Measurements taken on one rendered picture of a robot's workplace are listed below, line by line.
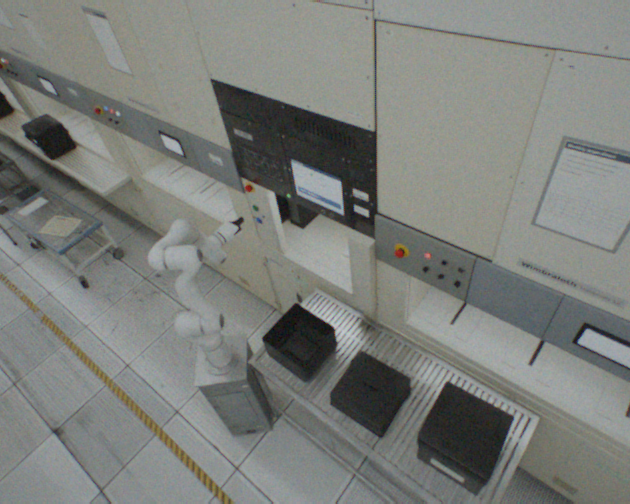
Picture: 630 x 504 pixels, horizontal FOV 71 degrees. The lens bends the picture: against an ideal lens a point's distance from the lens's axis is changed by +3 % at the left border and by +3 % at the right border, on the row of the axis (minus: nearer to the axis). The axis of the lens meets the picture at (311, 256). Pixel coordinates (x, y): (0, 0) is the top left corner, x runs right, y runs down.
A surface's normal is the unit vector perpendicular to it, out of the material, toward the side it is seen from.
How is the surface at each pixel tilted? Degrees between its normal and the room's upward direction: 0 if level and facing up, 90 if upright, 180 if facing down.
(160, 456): 0
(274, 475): 0
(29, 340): 0
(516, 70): 90
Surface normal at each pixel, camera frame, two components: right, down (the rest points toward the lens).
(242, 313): -0.12, -0.66
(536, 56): -0.63, 0.63
